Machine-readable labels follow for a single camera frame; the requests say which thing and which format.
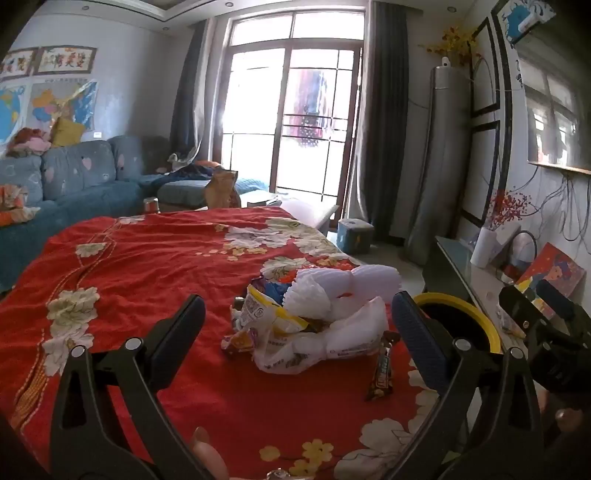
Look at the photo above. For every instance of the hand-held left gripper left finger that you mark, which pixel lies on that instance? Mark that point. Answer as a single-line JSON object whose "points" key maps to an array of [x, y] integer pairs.
{"points": [[183, 325]]}

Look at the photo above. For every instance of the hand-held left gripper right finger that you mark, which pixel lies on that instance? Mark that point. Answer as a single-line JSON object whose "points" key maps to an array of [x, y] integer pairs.
{"points": [[415, 332]]}

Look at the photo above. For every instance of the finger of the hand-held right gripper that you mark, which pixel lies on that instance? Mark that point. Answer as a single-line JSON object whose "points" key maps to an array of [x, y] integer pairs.
{"points": [[556, 297], [519, 307]]}

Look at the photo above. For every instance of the brown chocolate bar wrapper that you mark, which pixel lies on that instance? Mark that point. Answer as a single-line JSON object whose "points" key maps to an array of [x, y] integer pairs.
{"points": [[381, 374]]}

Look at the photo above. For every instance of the yellow round trash bin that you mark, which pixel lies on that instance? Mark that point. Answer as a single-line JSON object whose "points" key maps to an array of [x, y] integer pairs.
{"points": [[461, 304]]}

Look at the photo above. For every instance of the small brown candy wrapper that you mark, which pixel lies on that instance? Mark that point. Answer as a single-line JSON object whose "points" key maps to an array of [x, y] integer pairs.
{"points": [[235, 344]]}

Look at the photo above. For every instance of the white plastic bag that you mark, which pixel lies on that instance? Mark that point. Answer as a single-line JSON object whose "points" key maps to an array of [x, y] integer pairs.
{"points": [[351, 332]]}

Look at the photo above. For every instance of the white foam fruit net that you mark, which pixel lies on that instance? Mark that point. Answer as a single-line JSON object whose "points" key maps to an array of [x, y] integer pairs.
{"points": [[304, 302], [364, 279]]}

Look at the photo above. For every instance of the blue orange snack packet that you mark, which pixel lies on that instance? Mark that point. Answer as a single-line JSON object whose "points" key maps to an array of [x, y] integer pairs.
{"points": [[272, 288]]}

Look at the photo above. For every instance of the person's right hand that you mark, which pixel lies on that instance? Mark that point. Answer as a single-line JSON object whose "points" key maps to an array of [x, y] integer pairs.
{"points": [[567, 419]]}

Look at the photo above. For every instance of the person's left hand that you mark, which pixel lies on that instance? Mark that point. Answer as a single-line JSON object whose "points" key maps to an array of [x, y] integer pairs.
{"points": [[208, 454]]}

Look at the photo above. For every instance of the colourful canvas painting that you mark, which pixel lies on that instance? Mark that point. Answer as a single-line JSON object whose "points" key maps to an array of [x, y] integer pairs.
{"points": [[558, 270]]}

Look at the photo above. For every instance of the red floral blanket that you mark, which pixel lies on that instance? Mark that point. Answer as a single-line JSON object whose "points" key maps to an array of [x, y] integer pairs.
{"points": [[161, 267]]}

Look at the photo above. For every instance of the round black-framed mirror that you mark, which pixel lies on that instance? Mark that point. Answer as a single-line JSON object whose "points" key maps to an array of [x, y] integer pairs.
{"points": [[524, 240]]}

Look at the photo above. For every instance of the white ribbed vase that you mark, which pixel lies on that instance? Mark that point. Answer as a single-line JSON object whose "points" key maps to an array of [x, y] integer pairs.
{"points": [[482, 247]]}

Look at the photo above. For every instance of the dark glass-top console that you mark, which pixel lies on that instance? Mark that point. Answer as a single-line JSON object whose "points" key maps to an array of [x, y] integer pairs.
{"points": [[457, 265]]}

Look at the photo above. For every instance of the red berry branches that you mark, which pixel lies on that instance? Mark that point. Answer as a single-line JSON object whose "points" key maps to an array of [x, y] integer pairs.
{"points": [[508, 207]]}

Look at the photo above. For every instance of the blue storage box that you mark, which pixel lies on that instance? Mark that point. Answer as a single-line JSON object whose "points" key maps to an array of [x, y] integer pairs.
{"points": [[354, 235]]}

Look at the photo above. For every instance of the red drink can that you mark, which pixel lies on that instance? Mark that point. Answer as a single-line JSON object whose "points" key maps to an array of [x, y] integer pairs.
{"points": [[151, 205]]}

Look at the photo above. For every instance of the orange cat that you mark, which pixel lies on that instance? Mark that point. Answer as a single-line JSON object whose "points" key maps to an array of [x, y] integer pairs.
{"points": [[221, 191]]}

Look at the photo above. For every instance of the white book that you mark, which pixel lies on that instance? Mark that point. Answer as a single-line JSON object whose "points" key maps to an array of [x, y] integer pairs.
{"points": [[261, 198]]}

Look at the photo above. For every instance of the dark blue cloth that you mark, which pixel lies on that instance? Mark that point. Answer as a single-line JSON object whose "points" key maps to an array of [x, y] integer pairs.
{"points": [[189, 170]]}

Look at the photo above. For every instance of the grey coffee table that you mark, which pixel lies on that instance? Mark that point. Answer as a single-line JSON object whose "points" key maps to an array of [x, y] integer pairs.
{"points": [[309, 210]]}

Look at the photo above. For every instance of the silver standing air conditioner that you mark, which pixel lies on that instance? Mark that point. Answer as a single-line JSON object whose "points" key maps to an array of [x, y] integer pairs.
{"points": [[438, 161]]}

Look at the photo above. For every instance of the blue patterned sofa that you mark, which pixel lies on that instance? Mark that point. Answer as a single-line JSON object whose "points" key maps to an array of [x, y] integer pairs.
{"points": [[78, 184]]}

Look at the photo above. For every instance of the orange floral cloth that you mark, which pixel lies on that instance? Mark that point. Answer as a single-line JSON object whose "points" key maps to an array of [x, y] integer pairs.
{"points": [[14, 205]]}

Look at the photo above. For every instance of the grey curtain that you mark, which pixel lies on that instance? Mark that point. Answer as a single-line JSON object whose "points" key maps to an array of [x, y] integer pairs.
{"points": [[383, 115], [191, 92]]}

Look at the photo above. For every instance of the glass balcony door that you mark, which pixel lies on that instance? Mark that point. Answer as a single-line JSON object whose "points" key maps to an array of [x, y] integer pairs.
{"points": [[258, 115]]}

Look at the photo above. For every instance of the yellow pillow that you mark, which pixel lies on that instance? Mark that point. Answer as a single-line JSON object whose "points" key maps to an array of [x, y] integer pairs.
{"points": [[67, 133]]}

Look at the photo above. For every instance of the pile of red pink clothes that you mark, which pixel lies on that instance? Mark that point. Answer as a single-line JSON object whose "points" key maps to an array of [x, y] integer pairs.
{"points": [[30, 141]]}

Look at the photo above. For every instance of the hanging laundry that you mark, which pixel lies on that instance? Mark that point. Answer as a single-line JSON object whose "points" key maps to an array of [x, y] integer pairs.
{"points": [[310, 110]]}

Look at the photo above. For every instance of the country map poster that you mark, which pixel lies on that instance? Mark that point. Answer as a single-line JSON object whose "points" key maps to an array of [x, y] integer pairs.
{"points": [[55, 101]]}

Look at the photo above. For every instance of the yellow artificial flowers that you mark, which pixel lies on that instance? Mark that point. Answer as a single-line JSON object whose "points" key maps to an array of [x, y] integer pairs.
{"points": [[455, 41]]}

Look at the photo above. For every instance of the world map poster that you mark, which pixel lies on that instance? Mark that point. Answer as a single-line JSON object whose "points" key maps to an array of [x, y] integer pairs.
{"points": [[11, 113]]}

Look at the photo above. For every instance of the blue white box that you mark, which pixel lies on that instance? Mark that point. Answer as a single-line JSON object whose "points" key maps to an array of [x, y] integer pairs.
{"points": [[526, 18]]}

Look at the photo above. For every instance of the wall-mounted television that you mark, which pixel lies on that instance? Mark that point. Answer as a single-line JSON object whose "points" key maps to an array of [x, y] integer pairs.
{"points": [[554, 101]]}

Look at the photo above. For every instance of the framed wall poster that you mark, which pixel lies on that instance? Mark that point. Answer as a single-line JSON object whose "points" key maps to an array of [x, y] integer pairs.
{"points": [[67, 60], [18, 62]]}

